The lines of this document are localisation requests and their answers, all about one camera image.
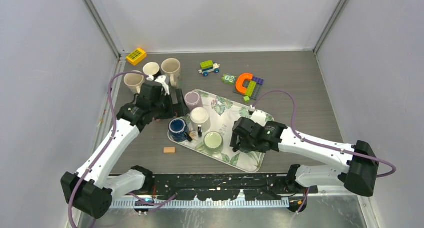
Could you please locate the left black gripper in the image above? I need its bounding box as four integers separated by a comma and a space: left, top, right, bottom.
151, 89, 190, 120

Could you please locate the dark blue mug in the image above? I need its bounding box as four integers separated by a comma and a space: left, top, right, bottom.
168, 118, 193, 142

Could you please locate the white mug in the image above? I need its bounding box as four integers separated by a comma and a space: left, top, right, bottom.
190, 107, 211, 134

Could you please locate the light green mug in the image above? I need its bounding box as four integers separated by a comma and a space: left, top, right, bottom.
197, 131, 224, 155

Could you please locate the sea pattern beige mug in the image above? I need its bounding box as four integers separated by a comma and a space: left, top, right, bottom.
161, 58, 182, 88

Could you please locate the black mug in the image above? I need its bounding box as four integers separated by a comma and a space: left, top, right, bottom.
142, 62, 162, 77

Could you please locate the tall beige mug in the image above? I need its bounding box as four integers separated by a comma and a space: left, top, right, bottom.
123, 71, 145, 94

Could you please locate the teal mug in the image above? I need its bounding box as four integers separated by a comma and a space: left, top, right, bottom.
239, 146, 257, 153

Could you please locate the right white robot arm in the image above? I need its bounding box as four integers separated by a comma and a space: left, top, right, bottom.
230, 117, 379, 197

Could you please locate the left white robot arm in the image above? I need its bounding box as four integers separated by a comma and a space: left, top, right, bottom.
60, 81, 189, 219

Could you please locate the lilac mug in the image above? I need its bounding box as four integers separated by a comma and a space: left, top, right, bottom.
184, 91, 204, 110

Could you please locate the leaf patterned metal tray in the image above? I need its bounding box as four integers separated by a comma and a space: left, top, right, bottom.
167, 89, 275, 174

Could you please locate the wooden block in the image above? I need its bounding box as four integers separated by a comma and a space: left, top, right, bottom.
163, 147, 176, 154

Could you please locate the toy brick car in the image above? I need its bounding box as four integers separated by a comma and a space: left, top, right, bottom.
198, 60, 220, 77

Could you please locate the orange arch brick assembly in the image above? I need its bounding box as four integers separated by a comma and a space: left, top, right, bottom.
233, 73, 265, 100

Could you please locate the green owl brick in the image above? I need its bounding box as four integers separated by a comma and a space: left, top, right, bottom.
221, 73, 237, 84

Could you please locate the yellow toy block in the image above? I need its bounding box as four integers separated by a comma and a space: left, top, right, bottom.
126, 47, 148, 66

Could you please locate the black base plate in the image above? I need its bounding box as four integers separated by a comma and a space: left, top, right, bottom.
121, 173, 320, 202

